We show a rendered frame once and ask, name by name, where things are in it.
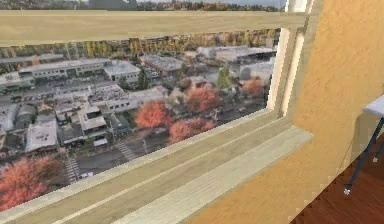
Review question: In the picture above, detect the white table with dark legs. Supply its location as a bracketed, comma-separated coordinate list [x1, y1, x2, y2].
[343, 95, 384, 196]

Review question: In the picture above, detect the pale wooden framed window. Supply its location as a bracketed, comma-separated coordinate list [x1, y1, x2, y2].
[0, 0, 325, 224]

